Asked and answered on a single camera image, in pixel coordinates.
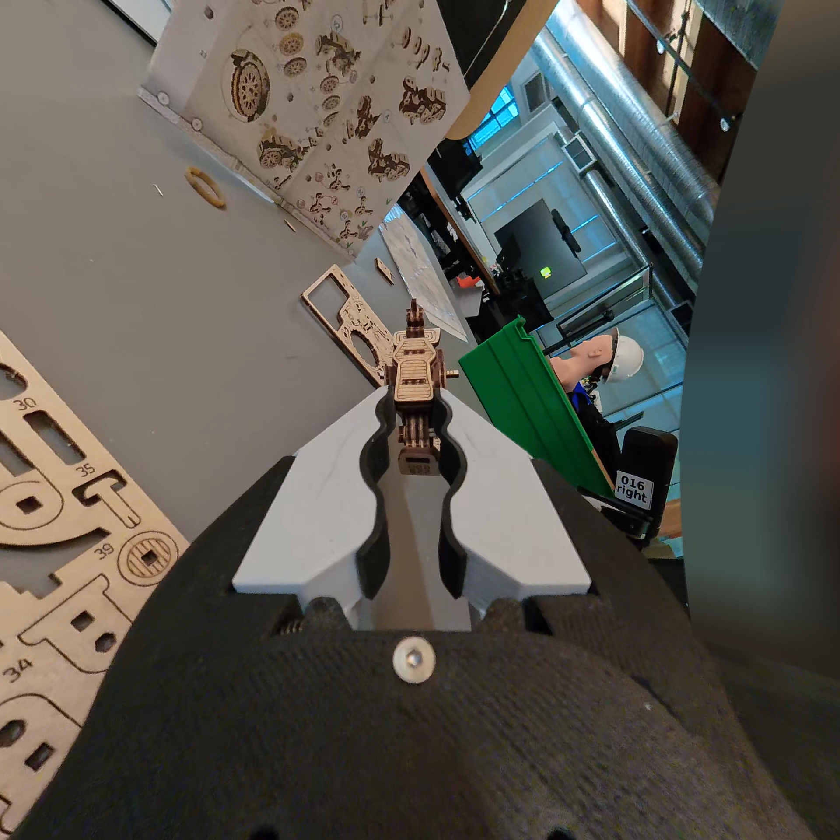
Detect large wooden puzzle sheet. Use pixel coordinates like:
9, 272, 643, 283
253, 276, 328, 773
0, 330, 191, 834

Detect wooden model motorcycle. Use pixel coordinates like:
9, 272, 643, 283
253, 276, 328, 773
382, 298, 460, 479

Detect wooden puzzle sheet round holes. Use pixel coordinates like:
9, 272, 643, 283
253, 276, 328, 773
301, 264, 398, 388

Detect printed instruction sheet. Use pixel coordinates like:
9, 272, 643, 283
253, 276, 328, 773
139, 0, 472, 262

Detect mannequin with white hard hat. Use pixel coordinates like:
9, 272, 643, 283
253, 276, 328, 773
550, 327, 645, 473

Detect black monitor screen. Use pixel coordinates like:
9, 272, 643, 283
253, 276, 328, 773
493, 199, 588, 290

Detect green plastic bin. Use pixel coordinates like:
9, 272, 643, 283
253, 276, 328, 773
458, 315, 614, 500

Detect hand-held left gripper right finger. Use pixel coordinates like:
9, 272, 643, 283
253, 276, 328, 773
432, 387, 593, 632

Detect silver ventilation duct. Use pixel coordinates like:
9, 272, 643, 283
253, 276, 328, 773
532, 20, 716, 290

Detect grey desk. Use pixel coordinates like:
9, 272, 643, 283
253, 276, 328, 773
0, 0, 536, 634

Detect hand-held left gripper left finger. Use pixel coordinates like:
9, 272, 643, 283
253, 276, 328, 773
233, 387, 396, 630

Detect small wooden ring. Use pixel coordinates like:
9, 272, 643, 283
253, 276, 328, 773
184, 165, 228, 210

